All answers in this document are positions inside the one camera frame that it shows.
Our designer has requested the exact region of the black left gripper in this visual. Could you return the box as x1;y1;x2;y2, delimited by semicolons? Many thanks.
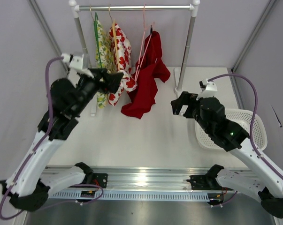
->
72;67;124;116

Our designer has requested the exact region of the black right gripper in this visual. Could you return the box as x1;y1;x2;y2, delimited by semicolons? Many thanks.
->
171;91;212;135

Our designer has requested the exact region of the red skirt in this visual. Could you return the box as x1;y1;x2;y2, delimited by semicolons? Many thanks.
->
121;31;170;119

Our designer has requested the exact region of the pink wire hanger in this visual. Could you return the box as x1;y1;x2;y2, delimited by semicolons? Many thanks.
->
135;4;155;82

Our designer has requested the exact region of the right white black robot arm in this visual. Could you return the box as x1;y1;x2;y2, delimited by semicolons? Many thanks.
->
171;91;283;218

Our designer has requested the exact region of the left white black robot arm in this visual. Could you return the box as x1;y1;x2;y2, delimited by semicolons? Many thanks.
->
0;68;123;212

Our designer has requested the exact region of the wooden hanger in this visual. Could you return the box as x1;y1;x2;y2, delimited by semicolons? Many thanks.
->
108;5;121;72

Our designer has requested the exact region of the green hanger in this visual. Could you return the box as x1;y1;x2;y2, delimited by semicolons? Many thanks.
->
93;13;103;68

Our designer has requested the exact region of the white clothes rack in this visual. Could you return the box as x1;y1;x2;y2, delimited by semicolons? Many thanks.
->
68;0;200;117

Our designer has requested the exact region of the red poppy floral garment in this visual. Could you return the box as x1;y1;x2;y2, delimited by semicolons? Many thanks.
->
108;26;137;106

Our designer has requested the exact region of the yellow lemon floral garment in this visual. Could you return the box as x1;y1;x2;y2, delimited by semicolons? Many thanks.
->
96;21;113;109

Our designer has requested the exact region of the white perforated laundry basket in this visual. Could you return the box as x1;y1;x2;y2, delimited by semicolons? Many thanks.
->
195;108;268;151

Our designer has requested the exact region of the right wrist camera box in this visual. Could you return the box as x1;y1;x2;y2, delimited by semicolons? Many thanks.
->
197;79;218;100

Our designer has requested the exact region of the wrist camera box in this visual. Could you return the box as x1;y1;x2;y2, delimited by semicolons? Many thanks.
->
197;79;218;100
61;53;90;73

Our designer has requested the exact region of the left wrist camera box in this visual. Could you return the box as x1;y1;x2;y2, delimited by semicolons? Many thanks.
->
61;53;90;73

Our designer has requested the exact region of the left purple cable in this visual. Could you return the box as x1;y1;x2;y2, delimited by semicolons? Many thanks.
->
0;56;104;220

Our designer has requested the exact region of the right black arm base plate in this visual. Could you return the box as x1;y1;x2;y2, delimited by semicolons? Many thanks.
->
186;174;232;191

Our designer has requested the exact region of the aluminium table edge rail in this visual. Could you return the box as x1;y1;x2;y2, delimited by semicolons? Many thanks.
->
42;166;261;193

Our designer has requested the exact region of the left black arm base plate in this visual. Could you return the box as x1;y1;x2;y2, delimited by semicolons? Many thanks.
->
80;173;108;188

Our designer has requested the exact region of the white slotted cable duct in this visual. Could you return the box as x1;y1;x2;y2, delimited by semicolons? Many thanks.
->
50;189;209;202

